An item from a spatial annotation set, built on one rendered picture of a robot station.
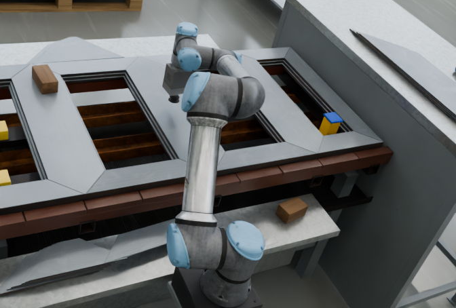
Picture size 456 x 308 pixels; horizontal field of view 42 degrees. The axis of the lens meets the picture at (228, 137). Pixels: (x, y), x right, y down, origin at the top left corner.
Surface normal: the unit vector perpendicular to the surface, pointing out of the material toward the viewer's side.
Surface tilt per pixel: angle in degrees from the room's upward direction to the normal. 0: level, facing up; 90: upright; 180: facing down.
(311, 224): 0
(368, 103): 90
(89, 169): 0
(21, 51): 0
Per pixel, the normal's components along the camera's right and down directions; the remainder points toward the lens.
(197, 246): 0.30, -0.06
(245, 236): 0.40, -0.74
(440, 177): -0.87, 0.13
